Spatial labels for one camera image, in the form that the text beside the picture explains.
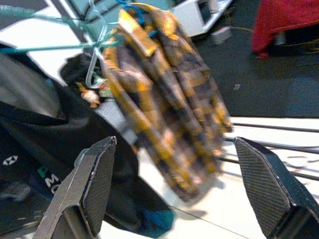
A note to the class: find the black printed shirt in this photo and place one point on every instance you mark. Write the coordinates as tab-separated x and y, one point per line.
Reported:
49	139

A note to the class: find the blue plastic hanger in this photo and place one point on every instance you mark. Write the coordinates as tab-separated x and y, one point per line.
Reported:
141	17

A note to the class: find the yellow plaid shirt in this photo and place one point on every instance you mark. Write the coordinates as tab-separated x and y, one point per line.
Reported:
169	112

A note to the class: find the small grey box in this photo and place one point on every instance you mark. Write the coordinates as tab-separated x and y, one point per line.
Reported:
221	35

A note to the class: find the white shelf unit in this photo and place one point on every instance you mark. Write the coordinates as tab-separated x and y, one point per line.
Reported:
189	15

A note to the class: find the red cloth cover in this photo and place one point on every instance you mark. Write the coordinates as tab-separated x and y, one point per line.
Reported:
281	20

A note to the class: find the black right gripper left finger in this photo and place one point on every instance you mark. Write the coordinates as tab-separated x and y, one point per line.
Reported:
87	186

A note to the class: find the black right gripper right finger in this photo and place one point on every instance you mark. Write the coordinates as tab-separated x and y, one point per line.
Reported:
269	189

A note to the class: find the teal plastic hanger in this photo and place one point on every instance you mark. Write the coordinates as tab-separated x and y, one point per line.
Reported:
49	47

